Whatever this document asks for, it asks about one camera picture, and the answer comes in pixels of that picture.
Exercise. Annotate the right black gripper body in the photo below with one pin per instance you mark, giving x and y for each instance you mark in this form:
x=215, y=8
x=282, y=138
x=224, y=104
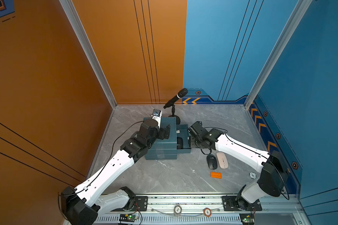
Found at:
x=198, y=143

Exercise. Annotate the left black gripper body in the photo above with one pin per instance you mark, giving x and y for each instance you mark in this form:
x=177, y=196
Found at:
x=161, y=134

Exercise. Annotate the teal drawer cabinet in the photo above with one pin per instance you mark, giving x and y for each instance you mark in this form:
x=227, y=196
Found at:
x=165, y=149

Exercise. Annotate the black computer mouse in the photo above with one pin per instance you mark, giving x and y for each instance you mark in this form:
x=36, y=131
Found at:
x=211, y=162
x=180, y=143

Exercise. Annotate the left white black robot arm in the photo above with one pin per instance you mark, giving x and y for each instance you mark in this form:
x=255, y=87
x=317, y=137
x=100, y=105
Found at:
x=84, y=203

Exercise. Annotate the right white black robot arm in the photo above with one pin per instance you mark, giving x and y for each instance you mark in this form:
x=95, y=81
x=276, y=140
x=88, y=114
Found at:
x=272, y=168

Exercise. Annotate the black microphone stand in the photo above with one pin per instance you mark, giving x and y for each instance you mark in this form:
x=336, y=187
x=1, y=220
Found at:
x=173, y=110

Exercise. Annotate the orange toy brick plate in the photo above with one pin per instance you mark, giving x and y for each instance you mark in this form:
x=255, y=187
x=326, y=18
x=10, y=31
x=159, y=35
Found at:
x=216, y=175

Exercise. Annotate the black microphone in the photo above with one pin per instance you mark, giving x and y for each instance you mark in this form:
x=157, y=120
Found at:
x=177, y=97

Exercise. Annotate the left green circuit board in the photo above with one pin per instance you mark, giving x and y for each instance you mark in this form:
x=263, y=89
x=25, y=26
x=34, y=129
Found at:
x=130, y=218

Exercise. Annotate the green circuit board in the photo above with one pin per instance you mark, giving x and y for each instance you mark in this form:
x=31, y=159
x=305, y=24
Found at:
x=130, y=218
x=246, y=219

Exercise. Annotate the right green circuit board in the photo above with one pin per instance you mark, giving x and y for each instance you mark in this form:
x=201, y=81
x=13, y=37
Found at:
x=246, y=219

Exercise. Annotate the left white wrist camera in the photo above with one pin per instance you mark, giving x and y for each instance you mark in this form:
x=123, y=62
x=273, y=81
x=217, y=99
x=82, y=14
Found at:
x=156, y=115

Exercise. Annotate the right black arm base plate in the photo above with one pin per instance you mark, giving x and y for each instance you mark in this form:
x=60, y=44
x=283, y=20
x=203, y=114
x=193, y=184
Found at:
x=231, y=203

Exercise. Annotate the orange round rail sticker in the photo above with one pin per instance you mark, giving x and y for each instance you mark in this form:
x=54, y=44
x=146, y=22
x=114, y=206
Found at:
x=207, y=212

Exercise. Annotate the grey round rail sticker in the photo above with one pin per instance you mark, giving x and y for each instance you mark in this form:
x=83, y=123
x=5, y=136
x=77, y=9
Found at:
x=177, y=210

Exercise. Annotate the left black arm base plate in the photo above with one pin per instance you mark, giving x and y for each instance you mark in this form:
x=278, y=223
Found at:
x=140, y=202

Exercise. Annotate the aluminium front rail frame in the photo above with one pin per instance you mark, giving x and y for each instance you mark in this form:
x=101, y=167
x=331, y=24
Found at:
x=160, y=211

